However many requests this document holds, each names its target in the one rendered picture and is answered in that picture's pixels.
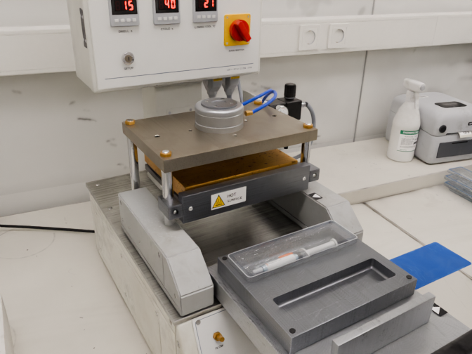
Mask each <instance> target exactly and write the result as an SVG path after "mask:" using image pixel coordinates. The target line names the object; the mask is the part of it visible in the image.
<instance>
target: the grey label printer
mask: <svg viewBox="0 0 472 354"><path fill-rule="evenodd" d="M405 99H406V94H402V95H398V96H396V97H394V99H393V101H392V103H391V108H390V112H389V116H388V124H387V129H386V140H388V141H389V140H390V135H391V128H392V124H393V119H394V116H395V114H396V112H397V111H398V109H399V107H400V106H401V105H402V104H403V103H404V102H405V101H406V100H405ZM419 114H420V122H421V124H420V127H419V134H418V138H417V144H416V147H415V151H414V156H415V157H417V158H419V159H421V160H422V161H424V162H426V163H428V164H435V163H441V162H451V161H456V160H461V159H471V158H472V104H470V103H467V102H465V101H462V100H460V99H457V98H454V97H452V96H449V95H446V94H444V93H439V92H425V93H419Z"/></svg>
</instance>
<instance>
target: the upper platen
mask: <svg viewBox="0 0 472 354"><path fill-rule="evenodd" d="M144 155H145V154H144ZM145 161H146V162H147V164H145V169H146V170H147V171H148V172H149V173H150V174H151V175H152V176H153V177H154V178H155V180H156V181H157V182H158V183H159V184H160V185H161V186H162V172H161V169H159V168H158V167H157V166H156V165H155V164H154V163H153V162H152V161H151V160H150V159H149V158H148V157H147V156H146V155H145ZM293 164H298V160H296V159H294V158H293V157H291V156H289V155H287V154H286V153H284V152H282V151H281V150H278V149H274V150H269V151H265V152H259V153H255V154H252V155H246V156H242V157H236V158H232V159H227V160H223V161H219V162H214V163H210V164H204V165H201V166H194V167H191V168H187V169H181V170H177V171H173V195H174V197H175V198H176V199H177V200H178V193H179V192H184V191H187V190H192V189H195V188H200V187H204V186H208V185H213V184H216V183H221V182H224V181H229V180H232V179H236V178H241V177H245V176H250V175H253V174H256V173H261V172H264V171H270V170H273V169H278V168H282V167H285V166H290V165H293Z"/></svg>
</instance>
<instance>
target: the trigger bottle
mask: <svg viewBox="0 0 472 354"><path fill-rule="evenodd" d="M403 86H404V87H405V88H407V89H409V90H408V91H407V93H406V99H405V100H406V101H405V102H404V103H403V104H402V105H401V106H400V107H399V109H398V111H397V112H396V114H395V116H394V119H393V124H392V128H391V135H390V140H389V144H388V150H387V157H388V158H389V159H392V160H394V161H397V162H410V161H412V160H413V158H414V151H415V147H416V144H417V138H418V134H419V127H420V124H421V122H420V114H419V93H422V92H424V90H425V86H426V85H425V84H424V83H422V82H420V81H417V80H415V79H412V78H406V79H404V82H403Z"/></svg>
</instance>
